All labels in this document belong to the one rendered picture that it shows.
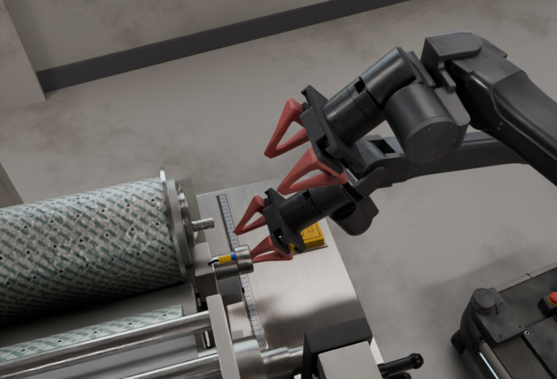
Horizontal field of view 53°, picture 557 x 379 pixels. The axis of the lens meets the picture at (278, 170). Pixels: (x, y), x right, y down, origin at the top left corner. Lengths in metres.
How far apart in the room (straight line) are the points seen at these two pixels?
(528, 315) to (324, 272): 0.98
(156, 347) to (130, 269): 0.26
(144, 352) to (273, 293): 0.64
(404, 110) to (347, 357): 0.25
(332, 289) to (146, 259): 0.48
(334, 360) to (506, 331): 1.43
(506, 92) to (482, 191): 1.92
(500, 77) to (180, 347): 0.40
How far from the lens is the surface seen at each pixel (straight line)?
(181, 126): 2.66
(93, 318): 0.71
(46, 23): 2.83
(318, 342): 0.44
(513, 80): 0.61
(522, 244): 2.40
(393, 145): 0.89
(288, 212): 0.87
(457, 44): 0.63
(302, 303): 1.06
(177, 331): 0.43
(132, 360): 0.45
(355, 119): 0.61
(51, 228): 0.70
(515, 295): 1.97
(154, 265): 0.70
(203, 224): 0.71
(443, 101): 0.58
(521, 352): 1.88
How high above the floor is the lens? 1.84
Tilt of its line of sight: 49 degrees down
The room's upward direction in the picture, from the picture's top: straight up
